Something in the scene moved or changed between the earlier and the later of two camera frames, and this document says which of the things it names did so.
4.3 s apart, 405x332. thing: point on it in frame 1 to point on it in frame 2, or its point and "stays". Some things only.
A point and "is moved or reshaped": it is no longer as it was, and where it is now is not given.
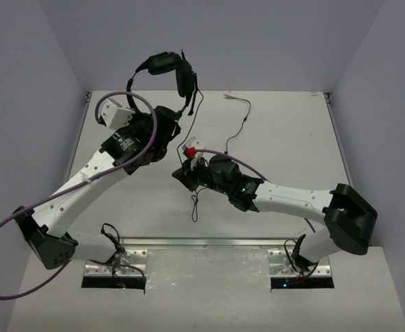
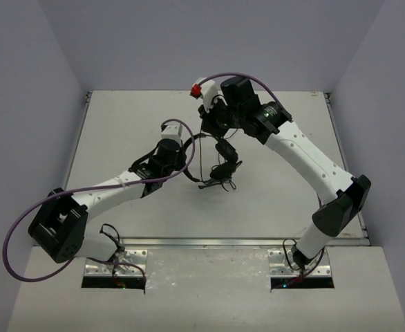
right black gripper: x=187 y=176 to x=209 y=124
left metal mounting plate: x=128 y=263 stays
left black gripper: x=170 y=123 to x=180 y=160
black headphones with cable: x=167 y=63 is moved or reshaped
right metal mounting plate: x=285 y=263 stays
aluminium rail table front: x=187 y=241 stays
